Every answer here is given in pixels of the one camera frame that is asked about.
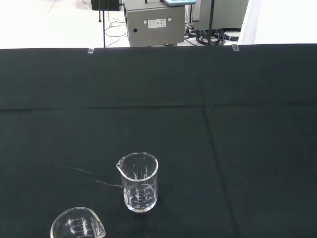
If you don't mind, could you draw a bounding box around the black bench cloth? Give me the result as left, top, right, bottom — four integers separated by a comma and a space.
0, 43, 317, 238

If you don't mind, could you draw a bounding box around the grey metal control cabinet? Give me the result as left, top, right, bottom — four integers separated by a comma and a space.
123, 0, 186, 48

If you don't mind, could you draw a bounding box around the thin black tripod leg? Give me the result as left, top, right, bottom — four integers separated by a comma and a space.
98, 9, 106, 48

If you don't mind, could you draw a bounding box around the black upright stand pole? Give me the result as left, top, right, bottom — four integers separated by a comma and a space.
209, 0, 215, 47

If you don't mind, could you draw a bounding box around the blue device on cabinet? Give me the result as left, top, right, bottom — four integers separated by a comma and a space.
164, 0, 197, 6

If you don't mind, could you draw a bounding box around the black box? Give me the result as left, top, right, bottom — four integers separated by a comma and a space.
90, 0, 124, 12

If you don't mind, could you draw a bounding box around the large grey cabinet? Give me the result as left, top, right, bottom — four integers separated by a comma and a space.
190, 0, 249, 30

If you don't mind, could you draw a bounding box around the white screen panel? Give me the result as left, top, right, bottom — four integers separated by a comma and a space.
237, 0, 317, 46

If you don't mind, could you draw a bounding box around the black floor cable bundle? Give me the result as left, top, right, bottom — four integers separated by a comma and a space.
184, 23, 240, 47

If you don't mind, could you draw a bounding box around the thin grey floor cable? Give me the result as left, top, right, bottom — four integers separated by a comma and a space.
104, 15, 128, 38

